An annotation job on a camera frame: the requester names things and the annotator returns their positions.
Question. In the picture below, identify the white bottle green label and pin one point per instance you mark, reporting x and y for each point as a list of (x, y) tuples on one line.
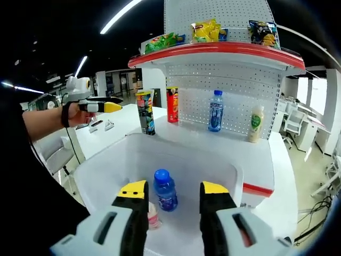
[(255, 125)]

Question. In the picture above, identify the grey office chair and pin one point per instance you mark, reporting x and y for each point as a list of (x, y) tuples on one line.
[(57, 157)]

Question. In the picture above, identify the black chips can yellow lid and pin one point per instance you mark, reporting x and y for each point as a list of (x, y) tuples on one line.
[(146, 117)]

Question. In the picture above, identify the beige drink bottle white cap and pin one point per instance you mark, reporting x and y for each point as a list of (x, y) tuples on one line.
[(154, 218)]

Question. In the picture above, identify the white pegboard panel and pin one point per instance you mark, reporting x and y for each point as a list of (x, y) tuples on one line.
[(239, 80)]

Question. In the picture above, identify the black smartphone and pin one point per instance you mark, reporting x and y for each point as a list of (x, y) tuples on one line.
[(96, 123)]

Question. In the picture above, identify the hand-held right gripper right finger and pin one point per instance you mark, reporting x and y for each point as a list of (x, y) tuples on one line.
[(234, 232)]

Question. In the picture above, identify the red chips can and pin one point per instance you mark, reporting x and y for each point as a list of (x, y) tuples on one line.
[(172, 106)]

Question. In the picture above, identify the white square pillar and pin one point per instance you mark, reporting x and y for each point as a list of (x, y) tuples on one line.
[(152, 77)]

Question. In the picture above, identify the green chips bag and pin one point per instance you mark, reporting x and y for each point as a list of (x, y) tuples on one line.
[(174, 40), (155, 44)]

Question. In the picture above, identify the person's left hand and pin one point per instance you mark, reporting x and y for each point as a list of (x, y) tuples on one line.
[(80, 117)]

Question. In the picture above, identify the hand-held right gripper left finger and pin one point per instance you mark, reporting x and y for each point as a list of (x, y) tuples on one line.
[(106, 232)]

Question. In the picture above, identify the white snack and drink counter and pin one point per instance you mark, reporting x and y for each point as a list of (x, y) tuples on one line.
[(261, 160)]

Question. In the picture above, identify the straight ceiling light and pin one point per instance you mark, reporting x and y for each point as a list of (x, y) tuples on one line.
[(80, 66), (26, 89)]

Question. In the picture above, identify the blue chips bag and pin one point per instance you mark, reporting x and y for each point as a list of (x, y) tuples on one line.
[(262, 33)]

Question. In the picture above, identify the curved ceiling light strip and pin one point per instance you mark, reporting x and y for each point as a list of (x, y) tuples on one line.
[(117, 17)]

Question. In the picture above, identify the person's black shirt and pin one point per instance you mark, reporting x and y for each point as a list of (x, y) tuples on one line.
[(40, 200)]

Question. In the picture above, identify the clear blue water bottle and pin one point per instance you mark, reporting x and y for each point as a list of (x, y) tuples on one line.
[(215, 112)]

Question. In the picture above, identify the blue drink bottle blue cap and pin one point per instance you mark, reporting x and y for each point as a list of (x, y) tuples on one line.
[(166, 197)]

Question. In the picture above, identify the white workstation desk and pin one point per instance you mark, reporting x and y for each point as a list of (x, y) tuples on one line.
[(314, 128)]

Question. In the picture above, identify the white mesh chair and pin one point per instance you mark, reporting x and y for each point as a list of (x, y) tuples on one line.
[(294, 125)]

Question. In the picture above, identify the small white box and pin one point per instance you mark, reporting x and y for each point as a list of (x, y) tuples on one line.
[(93, 130)]

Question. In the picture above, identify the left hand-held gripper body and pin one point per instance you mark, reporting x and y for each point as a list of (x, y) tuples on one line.
[(77, 89)]

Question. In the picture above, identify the white plastic shopping basket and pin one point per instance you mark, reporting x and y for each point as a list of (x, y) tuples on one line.
[(186, 160)]

